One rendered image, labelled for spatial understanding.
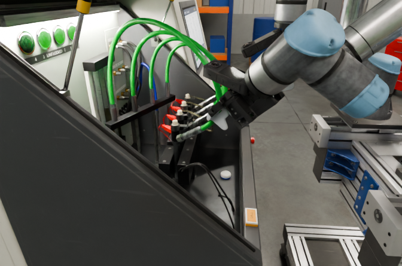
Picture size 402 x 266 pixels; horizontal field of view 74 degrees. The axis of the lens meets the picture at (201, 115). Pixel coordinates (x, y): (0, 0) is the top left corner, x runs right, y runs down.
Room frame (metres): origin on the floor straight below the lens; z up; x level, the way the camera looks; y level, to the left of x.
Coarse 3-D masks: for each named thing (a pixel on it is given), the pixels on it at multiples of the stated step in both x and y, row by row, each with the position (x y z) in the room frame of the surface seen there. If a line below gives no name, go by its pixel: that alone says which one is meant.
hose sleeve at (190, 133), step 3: (198, 126) 0.63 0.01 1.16; (192, 129) 0.64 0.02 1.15; (195, 129) 0.63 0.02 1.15; (198, 129) 0.62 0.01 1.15; (201, 129) 0.62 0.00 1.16; (186, 132) 0.64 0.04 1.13; (189, 132) 0.64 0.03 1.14; (192, 132) 0.63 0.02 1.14; (195, 132) 0.62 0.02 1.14; (198, 132) 0.62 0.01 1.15; (201, 132) 0.62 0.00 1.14; (183, 135) 0.64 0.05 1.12; (186, 135) 0.64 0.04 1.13; (189, 135) 0.63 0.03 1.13; (192, 135) 0.63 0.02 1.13; (183, 138) 0.64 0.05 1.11; (186, 138) 0.64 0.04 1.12
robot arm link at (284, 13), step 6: (276, 6) 0.72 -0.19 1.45; (282, 6) 0.70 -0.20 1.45; (288, 6) 0.69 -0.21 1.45; (294, 6) 0.69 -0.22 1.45; (300, 6) 0.69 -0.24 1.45; (306, 6) 0.71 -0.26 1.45; (276, 12) 0.71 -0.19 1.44; (282, 12) 0.70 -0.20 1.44; (288, 12) 0.69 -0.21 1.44; (294, 12) 0.69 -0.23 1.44; (300, 12) 0.69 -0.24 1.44; (276, 18) 0.71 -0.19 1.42; (282, 18) 0.70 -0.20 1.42; (288, 18) 0.69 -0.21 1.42; (294, 18) 0.69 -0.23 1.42
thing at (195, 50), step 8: (128, 24) 0.72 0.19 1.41; (136, 24) 0.72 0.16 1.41; (152, 24) 0.69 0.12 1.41; (160, 24) 0.67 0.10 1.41; (120, 32) 0.74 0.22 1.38; (176, 32) 0.65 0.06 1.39; (112, 40) 0.76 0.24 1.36; (184, 40) 0.64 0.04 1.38; (112, 48) 0.76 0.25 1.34; (192, 48) 0.63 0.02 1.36; (112, 56) 0.77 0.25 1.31; (200, 56) 0.62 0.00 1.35; (112, 64) 0.78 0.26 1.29; (112, 88) 0.78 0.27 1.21; (216, 88) 0.60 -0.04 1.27; (112, 96) 0.78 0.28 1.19; (112, 104) 0.78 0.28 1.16
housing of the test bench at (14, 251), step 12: (108, 0) 1.13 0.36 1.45; (0, 204) 0.46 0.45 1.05; (0, 216) 0.45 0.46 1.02; (0, 228) 0.46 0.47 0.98; (12, 228) 0.46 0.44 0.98; (0, 240) 0.46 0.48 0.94; (12, 240) 0.45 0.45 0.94; (0, 252) 0.46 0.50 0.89; (12, 252) 0.45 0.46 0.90; (0, 264) 0.46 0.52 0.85; (12, 264) 0.46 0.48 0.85; (24, 264) 0.45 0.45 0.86
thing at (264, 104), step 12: (252, 84) 0.47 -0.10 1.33; (228, 96) 0.52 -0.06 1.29; (240, 96) 0.52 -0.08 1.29; (252, 96) 0.50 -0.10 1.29; (264, 96) 0.47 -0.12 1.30; (276, 96) 0.48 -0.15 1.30; (228, 108) 0.54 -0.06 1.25; (240, 108) 0.50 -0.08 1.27; (252, 108) 0.50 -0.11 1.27; (264, 108) 0.48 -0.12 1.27; (240, 120) 0.52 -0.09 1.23; (252, 120) 0.48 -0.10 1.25
